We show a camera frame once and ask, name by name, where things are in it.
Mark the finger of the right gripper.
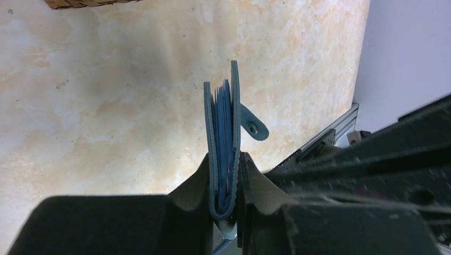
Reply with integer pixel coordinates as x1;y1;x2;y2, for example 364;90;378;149
266;96;450;214

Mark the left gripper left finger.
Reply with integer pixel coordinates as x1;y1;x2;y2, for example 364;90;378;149
9;157;213;254

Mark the woven wicker tray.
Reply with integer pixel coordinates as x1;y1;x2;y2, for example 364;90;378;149
44;0;141;10

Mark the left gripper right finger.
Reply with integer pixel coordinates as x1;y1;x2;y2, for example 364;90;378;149
237;152;441;254

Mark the blue leather card holder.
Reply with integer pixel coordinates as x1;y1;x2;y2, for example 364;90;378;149
204;60;269;220

